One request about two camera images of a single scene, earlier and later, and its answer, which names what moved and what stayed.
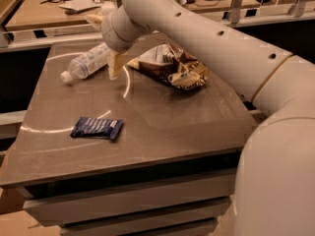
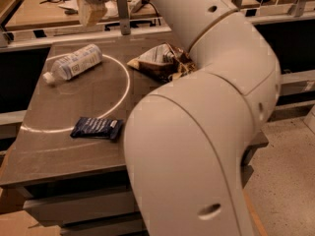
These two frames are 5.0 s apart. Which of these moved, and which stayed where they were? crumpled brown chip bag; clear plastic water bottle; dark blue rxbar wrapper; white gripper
Moved: clear plastic water bottle; white gripper
Stayed: crumpled brown chip bag; dark blue rxbar wrapper
